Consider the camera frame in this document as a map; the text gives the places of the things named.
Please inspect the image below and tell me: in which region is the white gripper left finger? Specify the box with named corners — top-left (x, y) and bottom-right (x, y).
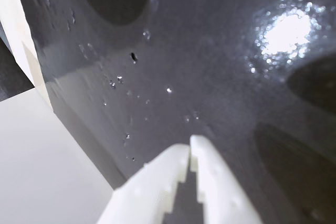
top-left (96, 143), bottom-right (190, 224)

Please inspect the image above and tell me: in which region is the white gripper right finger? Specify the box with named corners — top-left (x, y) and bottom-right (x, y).
top-left (189, 134), bottom-right (264, 224)

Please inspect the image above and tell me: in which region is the black table mat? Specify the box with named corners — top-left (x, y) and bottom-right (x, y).
top-left (0, 0), bottom-right (336, 224)

